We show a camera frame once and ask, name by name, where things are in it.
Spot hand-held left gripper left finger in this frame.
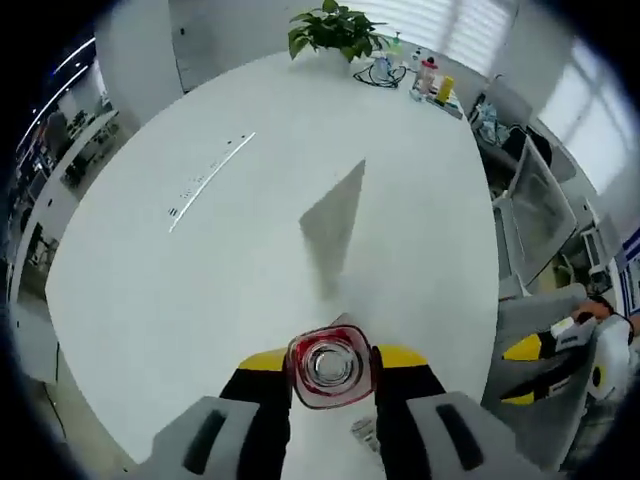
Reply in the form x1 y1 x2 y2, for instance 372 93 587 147
149 348 294 474

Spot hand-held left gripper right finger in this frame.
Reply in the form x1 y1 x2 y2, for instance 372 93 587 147
369 343 546 474

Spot red collared white skincare bottle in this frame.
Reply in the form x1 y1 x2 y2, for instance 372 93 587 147
282 323 382 411

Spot yellow bottle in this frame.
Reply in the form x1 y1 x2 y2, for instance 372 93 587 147
433 74 456 106

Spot red capped clear bottle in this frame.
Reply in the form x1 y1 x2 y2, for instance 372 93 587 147
417 57 440 96

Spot person's right hand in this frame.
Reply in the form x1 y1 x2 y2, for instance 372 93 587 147
572 294 621 324

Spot grey mesh chair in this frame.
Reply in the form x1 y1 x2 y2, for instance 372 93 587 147
482 282 606 474

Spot white mesh office chair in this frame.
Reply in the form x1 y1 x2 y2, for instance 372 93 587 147
492 134 579 296

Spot white table socket strip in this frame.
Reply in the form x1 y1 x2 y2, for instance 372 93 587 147
167 130 257 234

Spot white window blinds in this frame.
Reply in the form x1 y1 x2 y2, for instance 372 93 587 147
394 0 521 76

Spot potted green plant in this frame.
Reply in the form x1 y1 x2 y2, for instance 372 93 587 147
287 0 389 64

